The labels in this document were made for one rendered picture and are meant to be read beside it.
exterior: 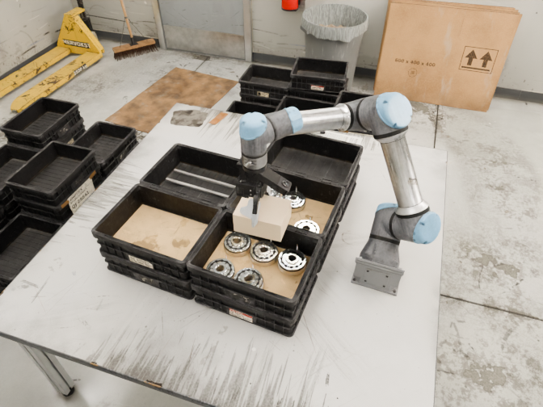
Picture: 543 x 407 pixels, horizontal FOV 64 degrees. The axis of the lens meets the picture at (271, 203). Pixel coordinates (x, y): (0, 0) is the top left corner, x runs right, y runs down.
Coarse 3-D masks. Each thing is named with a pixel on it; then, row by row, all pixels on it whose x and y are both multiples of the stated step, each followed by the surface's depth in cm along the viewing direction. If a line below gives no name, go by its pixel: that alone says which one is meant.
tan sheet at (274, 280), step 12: (252, 240) 168; (216, 252) 164; (240, 264) 160; (276, 264) 160; (264, 276) 156; (276, 276) 156; (288, 276) 156; (300, 276) 156; (264, 288) 152; (276, 288) 152; (288, 288) 152
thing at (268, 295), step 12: (288, 228) 159; (204, 240) 155; (312, 264) 147; (204, 276) 146; (216, 276) 144; (240, 288) 143; (252, 288) 140; (300, 288) 140; (276, 300) 139; (288, 300) 137
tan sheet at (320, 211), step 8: (312, 200) 184; (304, 208) 181; (312, 208) 181; (320, 208) 181; (328, 208) 181; (296, 216) 177; (304, 216) 177; (312, 216) 177; (320, 216) 177; (328, 216) 177; (320, 224) 174; (320, 232) 171
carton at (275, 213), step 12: (240, 204) 141; (264, 204) 141; (276, 204) 141; (288, 204) 141; (240, 216) 137; (264, 216) 137; (276, 216) 137; (288, 216) 144; (240, 228) 141; (252, 228) 139; (264, 228) 137; (276, 228) 135; (276, 240) 139
